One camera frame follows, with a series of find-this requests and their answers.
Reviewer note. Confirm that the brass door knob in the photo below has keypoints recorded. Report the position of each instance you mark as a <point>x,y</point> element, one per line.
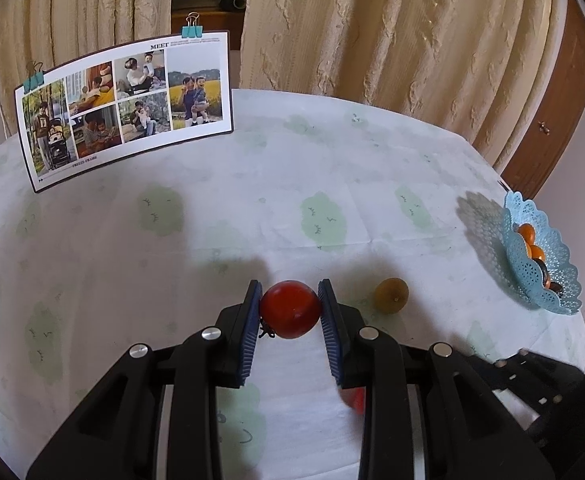
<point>544,127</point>

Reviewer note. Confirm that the light blue plastic lattice basket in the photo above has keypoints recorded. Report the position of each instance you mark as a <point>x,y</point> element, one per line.
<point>516,260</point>

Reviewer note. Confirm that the yellow-green round fruit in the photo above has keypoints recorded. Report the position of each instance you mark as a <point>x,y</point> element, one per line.
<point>391,295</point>

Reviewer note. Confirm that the wooden window frame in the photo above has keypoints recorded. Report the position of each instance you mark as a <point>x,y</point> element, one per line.
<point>207,15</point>

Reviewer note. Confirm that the beige embossed curtain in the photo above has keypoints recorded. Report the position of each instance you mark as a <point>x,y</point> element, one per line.
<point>397,25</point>
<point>87,20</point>

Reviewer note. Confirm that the large orange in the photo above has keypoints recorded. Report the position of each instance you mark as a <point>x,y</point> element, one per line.
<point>526,232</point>

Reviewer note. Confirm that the teal binder clip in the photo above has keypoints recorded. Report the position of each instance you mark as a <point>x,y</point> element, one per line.
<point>191,30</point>
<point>34,80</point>

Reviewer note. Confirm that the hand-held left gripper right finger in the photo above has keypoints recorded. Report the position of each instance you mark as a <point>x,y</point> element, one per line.
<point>331,332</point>

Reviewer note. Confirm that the small mandarin orange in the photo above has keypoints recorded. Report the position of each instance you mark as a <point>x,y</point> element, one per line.
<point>536,252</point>

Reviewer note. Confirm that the brown wooden door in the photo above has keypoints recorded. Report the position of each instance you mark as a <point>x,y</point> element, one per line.
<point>557,90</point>

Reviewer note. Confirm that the photo collage card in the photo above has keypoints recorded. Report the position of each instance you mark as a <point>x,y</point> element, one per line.
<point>137,140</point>

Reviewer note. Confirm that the red tomato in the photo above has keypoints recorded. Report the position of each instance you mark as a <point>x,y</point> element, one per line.
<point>291,309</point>
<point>355,400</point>

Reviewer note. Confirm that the dark purple passion fruit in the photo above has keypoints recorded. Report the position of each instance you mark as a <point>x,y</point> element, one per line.
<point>542,272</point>

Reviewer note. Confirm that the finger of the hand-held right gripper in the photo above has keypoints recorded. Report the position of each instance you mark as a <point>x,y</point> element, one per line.
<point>527,377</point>

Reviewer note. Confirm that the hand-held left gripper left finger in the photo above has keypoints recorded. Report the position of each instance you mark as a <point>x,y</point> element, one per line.
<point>250,335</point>

